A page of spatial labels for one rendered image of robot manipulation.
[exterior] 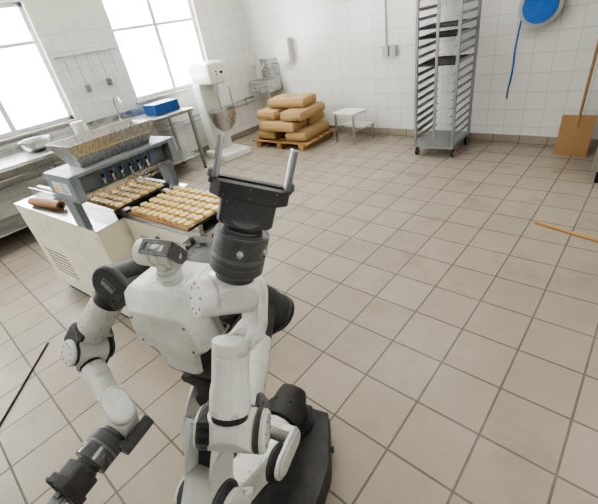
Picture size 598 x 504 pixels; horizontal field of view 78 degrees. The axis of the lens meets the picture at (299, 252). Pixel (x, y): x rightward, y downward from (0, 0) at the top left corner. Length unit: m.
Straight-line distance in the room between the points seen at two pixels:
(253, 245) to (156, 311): 0.43
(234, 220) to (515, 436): 1.77
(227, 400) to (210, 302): 0.17
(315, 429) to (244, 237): 1.37
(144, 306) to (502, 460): 1.62
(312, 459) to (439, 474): 0.55
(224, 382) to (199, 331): 0.26
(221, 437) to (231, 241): 0.34
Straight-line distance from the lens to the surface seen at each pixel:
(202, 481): 1.30
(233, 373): 0.65
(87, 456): 1.14
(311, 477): 1.73
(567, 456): 2.11
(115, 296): 1.10
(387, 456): 1.95
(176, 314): 0.90
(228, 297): 0.61
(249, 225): 0.57
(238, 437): 0.71
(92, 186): 2.54
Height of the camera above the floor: 1.72
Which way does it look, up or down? 32 degrees down
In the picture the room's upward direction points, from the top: 10 degrees counter-clockwise
